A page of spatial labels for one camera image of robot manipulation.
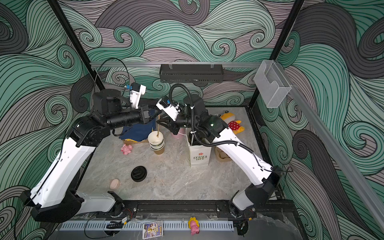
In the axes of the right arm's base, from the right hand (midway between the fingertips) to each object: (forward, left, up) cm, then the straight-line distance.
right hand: (160, 119), depth 61 cm
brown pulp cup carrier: (0, -31, -35) cm, 47 cm away
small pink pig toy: (+4, +28, -36) cm, 46 cm away
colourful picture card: (-36, +4, -37) cm, 51 cm away
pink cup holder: (+17, -6, -38) cm, 43 cm away
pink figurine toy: (-34, -15, -36) cm, 51 cm away
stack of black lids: (-10, +17, -37) cm, 42 cm away
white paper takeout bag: (-4, -18, -25) cm, 31 cm away
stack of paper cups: (+8, +8, -31) cm, 33 cm away
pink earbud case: (-16, +29, -37) cm, 49 cm away
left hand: (0, -2, +6) cm, 7 cm away
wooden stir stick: (+10, +6, -23) cm, 26 cm away
